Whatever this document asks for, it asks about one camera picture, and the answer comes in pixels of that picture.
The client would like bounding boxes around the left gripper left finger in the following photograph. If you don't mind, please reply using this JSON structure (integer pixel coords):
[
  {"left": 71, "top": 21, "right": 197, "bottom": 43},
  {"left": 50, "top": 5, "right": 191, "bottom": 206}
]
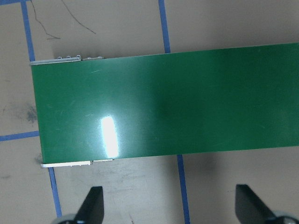
[{"left": 73, "top": 186, "right": 104, "bottom": 224}]

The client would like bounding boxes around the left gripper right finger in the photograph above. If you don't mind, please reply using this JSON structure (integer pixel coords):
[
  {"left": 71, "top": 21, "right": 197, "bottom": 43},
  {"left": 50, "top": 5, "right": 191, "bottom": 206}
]
[{"left": 235, "top": 184, "right": 277, "bottom": 224}]

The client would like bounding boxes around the green conveyor belt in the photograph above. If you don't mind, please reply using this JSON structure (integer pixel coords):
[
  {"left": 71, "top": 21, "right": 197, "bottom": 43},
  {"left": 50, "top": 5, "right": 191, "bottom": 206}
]
[{"left": 31, "top": 43, "right": 299, "bottom": 167}]

